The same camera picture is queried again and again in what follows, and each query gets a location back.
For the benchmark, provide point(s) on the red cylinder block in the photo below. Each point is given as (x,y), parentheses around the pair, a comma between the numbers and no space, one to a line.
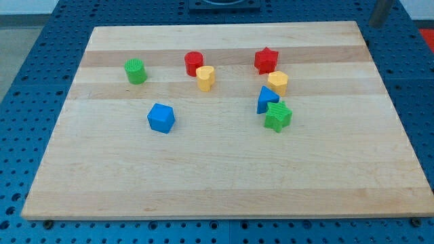
(193,60)

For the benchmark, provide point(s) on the green cylinder block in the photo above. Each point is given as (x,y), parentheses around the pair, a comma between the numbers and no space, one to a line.
(135,71)

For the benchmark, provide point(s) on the red star block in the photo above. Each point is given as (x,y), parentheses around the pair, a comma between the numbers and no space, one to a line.
(265,61)

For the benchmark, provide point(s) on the grey metal pusher rod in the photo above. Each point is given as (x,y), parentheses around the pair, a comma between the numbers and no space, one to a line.
(380,13)

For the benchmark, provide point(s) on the wooden board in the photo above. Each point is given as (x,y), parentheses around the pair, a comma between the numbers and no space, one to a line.
(345,153)

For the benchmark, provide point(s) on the yellow hexagon block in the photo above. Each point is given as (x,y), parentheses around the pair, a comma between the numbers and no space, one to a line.
(278,82)

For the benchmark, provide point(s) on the green star block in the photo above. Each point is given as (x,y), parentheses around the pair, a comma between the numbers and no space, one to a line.
(278,116)

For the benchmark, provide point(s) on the blue triangle block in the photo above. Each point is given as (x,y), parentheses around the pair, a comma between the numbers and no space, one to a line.
(266,95)

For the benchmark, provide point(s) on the blue cube block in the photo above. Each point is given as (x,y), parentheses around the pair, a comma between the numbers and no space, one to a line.
(161,118)

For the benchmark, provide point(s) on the yellow heart block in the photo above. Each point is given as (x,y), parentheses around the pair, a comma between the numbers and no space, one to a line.
(205,78)

